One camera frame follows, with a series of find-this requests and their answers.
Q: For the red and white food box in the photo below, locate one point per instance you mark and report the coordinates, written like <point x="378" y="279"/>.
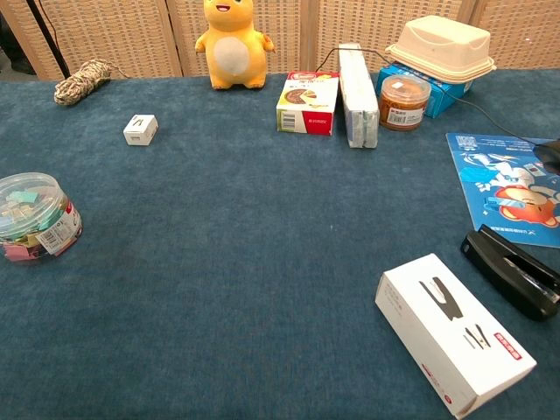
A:
<point x="306" y="102"/>

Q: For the long white wrapped package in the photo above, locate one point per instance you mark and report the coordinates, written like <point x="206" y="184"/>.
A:
<point x="356" y="96"/>

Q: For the small white cube box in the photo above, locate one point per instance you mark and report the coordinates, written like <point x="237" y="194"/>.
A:
<point x="140" y="129"/>

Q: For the clear jar of rubber bands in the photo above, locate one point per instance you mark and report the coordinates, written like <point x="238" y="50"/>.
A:
<point x="402" y="102"/>

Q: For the yellow plush toy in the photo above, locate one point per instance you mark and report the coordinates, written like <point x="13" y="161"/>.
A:
<point x="234" y="48"/>

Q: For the wicker folding screen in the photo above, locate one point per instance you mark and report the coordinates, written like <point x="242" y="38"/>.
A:
<point x="350" y="26"/>

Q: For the blue cardboard box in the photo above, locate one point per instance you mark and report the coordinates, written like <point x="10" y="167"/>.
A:
<point x="442" y="94"/>

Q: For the white stapler box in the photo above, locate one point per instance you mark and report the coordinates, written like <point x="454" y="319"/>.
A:
<point x="450" y="332"/>

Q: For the beige plastic lunch container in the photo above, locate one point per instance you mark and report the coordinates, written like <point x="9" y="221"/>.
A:
<point x="442" y="48"/>

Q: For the blue cartoon booklet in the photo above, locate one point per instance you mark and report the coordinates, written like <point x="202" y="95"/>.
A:
<point x="512" y="184"/>

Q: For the black stapler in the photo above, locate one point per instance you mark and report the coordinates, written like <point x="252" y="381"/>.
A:
<point x="512" y="273"/>

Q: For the clear jar of binder clips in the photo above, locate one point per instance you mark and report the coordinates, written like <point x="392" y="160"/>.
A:
<point x="35" y="219"/>

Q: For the black stand pole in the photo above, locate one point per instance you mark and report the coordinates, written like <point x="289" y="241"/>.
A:
<point x="48" y="37"/>

